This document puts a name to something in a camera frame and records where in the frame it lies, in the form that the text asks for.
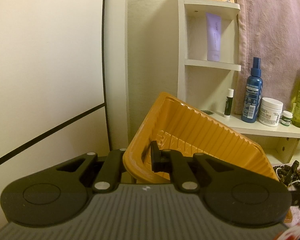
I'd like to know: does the orange plastic tray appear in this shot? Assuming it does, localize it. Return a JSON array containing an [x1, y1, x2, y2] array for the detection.
[[122, 91, 294, 224]]

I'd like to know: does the dark beaded necklace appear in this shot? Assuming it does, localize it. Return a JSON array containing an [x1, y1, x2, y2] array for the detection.
[[272, 160, 300, 190]]

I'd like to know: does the dark green tube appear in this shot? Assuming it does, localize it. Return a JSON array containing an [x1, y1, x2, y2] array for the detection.
[[202, 109, 214, 115]]

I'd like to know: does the white-capped lip balm stick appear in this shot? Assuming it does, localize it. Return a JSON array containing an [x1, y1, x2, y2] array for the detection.
[[224, 88, 234, 119]]

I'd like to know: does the white corner shelf unit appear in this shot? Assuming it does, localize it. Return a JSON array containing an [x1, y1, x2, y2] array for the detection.
[[177, 0, 300, 165]]

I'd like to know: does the blue spray bottle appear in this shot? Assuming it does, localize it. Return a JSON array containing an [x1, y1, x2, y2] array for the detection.
[[241, 57, 263, 123]]

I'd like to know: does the white cream jar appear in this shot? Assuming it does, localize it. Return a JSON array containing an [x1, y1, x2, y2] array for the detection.
[[258, 97, 283, 127]]

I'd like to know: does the small green-label jar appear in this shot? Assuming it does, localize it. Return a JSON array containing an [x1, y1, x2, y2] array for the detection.
[[280, 111, 293, 127]]

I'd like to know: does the lavender lotion tube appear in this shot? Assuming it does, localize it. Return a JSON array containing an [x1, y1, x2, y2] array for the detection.
[[206, 12, 222, 62]]

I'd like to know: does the pink towel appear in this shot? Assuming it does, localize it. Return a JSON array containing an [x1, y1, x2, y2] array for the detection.
[[234, 0, 300, 114]]

